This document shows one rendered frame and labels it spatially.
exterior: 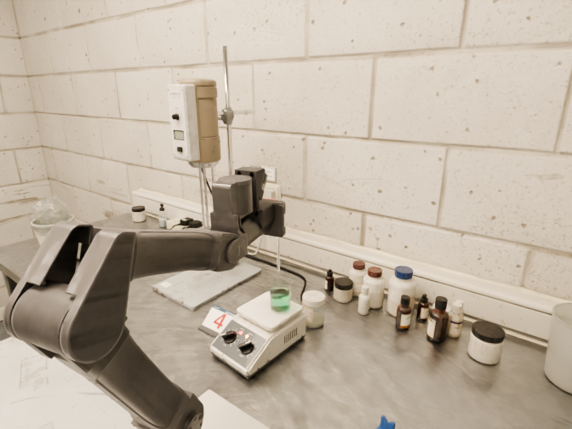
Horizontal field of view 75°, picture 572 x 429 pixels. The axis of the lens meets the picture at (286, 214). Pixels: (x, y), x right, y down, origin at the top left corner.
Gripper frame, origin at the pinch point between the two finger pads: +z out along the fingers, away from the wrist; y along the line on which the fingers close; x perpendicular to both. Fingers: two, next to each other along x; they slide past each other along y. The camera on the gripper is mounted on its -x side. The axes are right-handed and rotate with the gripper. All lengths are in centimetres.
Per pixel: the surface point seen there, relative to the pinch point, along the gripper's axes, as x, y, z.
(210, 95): -22.4, 28.2, 19.5
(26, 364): 35, 49, -29
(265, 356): 31.4, -1.3, -10.0
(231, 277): 33.8, 26.5, 22.8
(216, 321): 32.8, 17.0, -1.2
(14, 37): -55, 222, 100
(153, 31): -47, 85, 66
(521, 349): 35, -55, 19
